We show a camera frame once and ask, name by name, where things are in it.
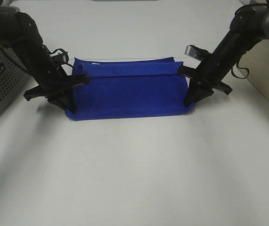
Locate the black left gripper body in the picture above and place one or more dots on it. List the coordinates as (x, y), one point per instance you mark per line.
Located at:
(50, 76)

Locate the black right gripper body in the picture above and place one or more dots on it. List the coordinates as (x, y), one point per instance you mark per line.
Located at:
(209, 73)

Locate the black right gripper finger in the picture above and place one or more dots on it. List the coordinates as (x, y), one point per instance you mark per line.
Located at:
(190, 94)
(201, 93)

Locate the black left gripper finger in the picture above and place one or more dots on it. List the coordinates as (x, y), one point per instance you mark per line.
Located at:
(60, 101)
(69, 101)

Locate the blue microfibre towel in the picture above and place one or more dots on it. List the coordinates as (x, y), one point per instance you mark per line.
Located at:
(129, 89)

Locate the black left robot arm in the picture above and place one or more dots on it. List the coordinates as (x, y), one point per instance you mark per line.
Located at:
(22, 44)

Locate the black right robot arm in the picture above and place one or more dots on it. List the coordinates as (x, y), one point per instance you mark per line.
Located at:
(249, 26)

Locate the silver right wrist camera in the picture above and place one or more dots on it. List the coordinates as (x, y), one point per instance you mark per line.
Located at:
(196, 53)

